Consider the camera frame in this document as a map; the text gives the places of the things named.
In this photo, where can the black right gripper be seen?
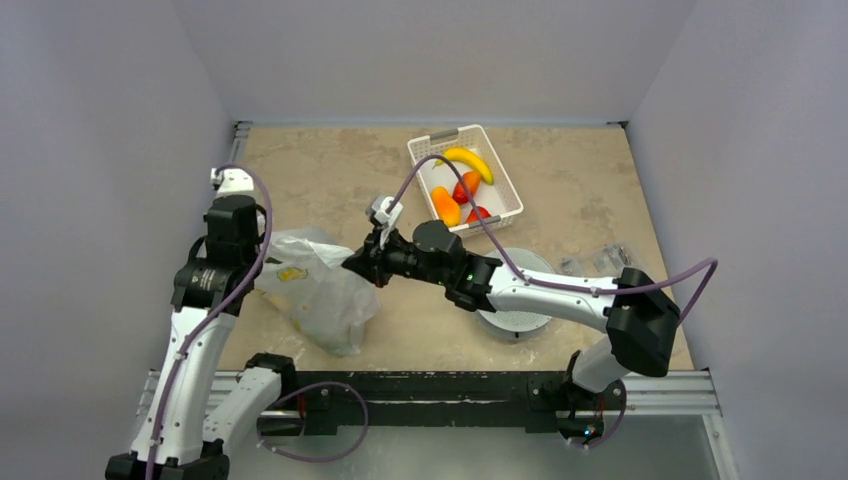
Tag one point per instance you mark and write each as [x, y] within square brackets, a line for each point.
[377, 257]

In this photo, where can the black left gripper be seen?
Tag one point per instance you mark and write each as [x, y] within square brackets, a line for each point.
[256, 241]

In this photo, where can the white plastic bag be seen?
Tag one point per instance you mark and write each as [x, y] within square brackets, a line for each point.
[304, 278]

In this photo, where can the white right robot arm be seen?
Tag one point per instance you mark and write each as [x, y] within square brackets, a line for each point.
[638, 319]

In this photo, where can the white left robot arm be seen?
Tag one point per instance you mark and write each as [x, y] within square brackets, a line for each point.
[181, 437]

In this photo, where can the orange fake papaya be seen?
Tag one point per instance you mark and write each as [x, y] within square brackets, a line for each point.
[447, 209]

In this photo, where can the red fake apple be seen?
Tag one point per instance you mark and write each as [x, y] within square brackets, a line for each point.
[475, 215]

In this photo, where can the red fake mango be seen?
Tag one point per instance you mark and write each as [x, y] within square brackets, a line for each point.
[466, 188]

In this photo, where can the yellow fake banana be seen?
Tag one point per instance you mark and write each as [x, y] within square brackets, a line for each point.
[472, 160]

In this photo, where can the white perforated plastic basket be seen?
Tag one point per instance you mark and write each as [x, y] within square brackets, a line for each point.
[501, 199]

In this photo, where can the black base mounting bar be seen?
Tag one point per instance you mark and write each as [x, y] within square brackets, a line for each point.
[534, 401]

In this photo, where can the white round perforated plate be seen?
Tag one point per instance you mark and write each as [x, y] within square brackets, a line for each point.
[514, 325]

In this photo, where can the clear plastic screw box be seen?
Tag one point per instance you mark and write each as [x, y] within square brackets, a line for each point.
[606, 261]

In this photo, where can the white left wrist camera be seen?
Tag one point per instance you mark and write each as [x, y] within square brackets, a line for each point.
[235, 181]

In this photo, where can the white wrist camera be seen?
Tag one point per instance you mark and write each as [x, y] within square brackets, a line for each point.
[384, 213]
[235, 181]

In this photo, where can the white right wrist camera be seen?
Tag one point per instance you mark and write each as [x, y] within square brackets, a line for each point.
[384, 213]

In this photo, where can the aluminium table edge rail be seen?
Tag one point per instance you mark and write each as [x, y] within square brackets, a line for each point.
[209, 289]

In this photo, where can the aluminium front frame rail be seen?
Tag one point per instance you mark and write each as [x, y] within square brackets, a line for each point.
[680, 393]

